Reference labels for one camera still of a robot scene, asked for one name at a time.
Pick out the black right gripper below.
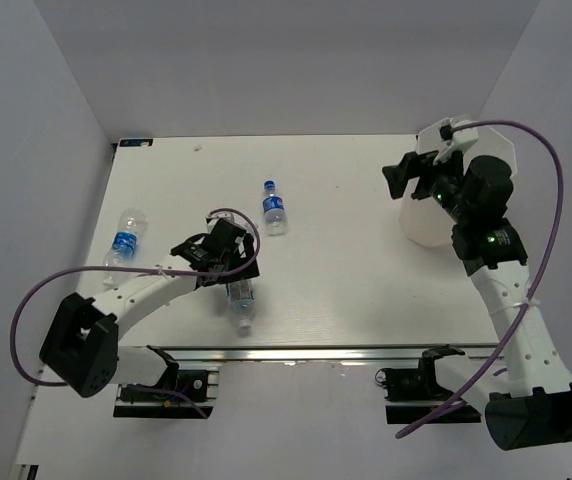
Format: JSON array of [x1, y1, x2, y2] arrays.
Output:
[[381, 143, 472, 224]]

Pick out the clear water bottle white-blue label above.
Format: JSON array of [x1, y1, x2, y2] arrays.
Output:
[[226, 279, 255, 337]]

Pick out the small blue Pepsi bottle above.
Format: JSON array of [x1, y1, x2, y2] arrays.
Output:
[[262, 180, 287, 236]]

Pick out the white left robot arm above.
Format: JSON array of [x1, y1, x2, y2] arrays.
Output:
[[39, 217, 259, 399]]

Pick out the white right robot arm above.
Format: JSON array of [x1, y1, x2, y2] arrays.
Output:
[[382, 152, 572, 451]]

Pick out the white translucent plastic bin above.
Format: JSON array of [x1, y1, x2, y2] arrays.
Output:
[[399, 115, 517, 248]]

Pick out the water bottle with blue label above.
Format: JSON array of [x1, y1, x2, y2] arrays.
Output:
[[102, 208, 148, 290]]

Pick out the blue label sticker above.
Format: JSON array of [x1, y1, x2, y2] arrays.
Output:
[[118, 138, 153, 148]]

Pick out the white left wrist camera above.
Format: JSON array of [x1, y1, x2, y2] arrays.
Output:
[[206, 211, 235, 233]]

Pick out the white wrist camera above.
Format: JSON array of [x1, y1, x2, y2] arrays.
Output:
[[206, 211, 235, 233], [415, 116, 479, 165]]

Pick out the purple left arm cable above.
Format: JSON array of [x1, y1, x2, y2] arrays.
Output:
[[10, 208, 262, 389]]

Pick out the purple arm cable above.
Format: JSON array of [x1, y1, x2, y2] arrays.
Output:
[[10, 208, 262, 389], [395, 119, 566, 440]]

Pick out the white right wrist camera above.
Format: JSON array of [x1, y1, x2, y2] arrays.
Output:
[[415, 116, 479, 165]]

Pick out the aluminium table frame rail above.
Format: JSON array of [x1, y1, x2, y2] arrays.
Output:
[[155, 347, 507, 364]]

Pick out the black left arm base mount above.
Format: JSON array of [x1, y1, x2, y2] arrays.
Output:
[[111, 346, 220, 420]]

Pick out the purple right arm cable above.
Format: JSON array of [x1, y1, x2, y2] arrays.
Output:
[[395, 119, 566, 440]]

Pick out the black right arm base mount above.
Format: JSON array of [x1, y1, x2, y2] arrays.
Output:
[[374, 344, 485, 426]]

